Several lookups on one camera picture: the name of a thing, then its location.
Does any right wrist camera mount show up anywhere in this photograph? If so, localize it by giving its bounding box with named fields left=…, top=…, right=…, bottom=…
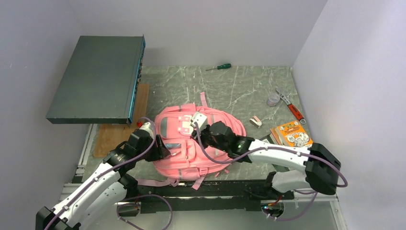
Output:
left=191, top=112, right=208, bottom=129

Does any wooden board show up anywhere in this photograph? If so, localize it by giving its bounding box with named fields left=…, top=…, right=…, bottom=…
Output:
left=92, top=83, right=150, bottom=158

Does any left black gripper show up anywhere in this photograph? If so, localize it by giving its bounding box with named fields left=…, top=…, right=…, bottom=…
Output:
left=136, top=134, right=170, bottom=162

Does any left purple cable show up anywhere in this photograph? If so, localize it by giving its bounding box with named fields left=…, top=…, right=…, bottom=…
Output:
left=44, top=116, right=158, bottom=230

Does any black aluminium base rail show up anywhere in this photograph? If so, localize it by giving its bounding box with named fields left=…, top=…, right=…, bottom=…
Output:
left=120, top=180, right=314, bottom=214

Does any orange comic book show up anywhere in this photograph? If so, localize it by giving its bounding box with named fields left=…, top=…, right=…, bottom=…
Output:
left=274, top=120, right=313, bottom=147

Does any red adjustable wrench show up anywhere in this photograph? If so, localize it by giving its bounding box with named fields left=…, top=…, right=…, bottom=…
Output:
left=275, top=88, right=306, bottom=124

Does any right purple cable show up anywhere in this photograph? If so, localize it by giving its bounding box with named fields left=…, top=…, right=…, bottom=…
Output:
left=193, top=122, right=349, bottom=222

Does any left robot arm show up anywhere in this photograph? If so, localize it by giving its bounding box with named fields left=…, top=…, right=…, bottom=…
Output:
left=35, top=122, right=176, bottom=230

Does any dark grey flat box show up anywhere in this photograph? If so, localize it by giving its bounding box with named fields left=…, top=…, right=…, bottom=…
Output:
left=46, top=35, right=146, bottom=125

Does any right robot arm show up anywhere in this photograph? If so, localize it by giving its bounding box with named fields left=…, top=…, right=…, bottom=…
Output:
left=191, top=122, right=348, bottom=199

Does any clear tape roll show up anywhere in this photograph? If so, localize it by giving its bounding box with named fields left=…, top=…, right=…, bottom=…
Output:
left=266, top=93, right=280, bottom=107

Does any pink white stapler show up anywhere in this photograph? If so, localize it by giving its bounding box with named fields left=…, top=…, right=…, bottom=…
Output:
left=249, top=115, right=262, bottom=128

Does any green handled screwdriver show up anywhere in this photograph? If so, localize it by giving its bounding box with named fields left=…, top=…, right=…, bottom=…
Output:
left=206, top=63, right=232, bottom=71

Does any purple cable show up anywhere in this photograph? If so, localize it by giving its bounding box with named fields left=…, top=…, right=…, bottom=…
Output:
left=193, top=122, right=349, bottom=222
left=44, top=116, right=158, bottom=230

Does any dark green book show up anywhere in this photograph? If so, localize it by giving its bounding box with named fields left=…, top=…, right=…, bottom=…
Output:
left=260, top=134, right=290, bottom=172

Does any pink student backpack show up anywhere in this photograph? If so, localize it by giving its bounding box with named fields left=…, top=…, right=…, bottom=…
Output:
left=138, top=92, right=246, bottom=190

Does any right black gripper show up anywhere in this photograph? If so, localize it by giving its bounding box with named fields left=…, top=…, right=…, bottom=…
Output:
left=191, top=124, right=229, bottom=153

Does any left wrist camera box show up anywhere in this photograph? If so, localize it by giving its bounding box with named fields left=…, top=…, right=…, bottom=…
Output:
left=137, top=117, right=156, bottom=137

